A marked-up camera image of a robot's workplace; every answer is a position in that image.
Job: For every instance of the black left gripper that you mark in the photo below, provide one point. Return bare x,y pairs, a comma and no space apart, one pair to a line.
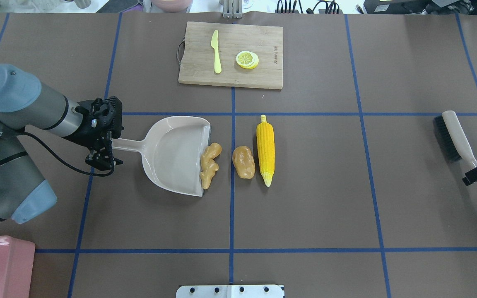
88,135

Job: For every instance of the beige hand brush black bristles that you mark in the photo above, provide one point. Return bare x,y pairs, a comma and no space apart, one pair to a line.
452,139

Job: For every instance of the beige plastic dustpan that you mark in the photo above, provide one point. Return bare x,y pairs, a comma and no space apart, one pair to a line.
171,151

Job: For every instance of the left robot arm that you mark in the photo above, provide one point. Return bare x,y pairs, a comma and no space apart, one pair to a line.
26,101

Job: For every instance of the pink plastic bin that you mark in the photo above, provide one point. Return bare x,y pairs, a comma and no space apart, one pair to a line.
16,264

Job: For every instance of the toy ginger root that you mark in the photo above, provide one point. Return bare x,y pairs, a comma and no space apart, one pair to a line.
208,165

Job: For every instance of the yellow plastic knife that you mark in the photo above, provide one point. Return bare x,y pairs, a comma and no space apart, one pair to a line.
216,58

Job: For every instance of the purple cloth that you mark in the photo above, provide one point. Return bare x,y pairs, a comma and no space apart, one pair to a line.
118,6

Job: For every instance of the yellow toy corn cob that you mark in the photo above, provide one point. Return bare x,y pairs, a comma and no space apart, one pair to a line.
266,150

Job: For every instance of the pink bowl with clear pieces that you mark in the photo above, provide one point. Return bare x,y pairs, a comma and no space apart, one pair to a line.
172,5

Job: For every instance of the bamboo cutting board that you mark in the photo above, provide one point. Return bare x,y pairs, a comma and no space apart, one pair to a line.
196,64

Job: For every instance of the yellow toy lemon slices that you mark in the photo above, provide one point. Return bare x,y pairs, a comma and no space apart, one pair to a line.
247,59

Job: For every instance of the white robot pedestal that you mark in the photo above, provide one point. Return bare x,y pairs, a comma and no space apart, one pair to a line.
231,291

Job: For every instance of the aluminium frame post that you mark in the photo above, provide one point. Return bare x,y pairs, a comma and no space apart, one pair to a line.
232,9

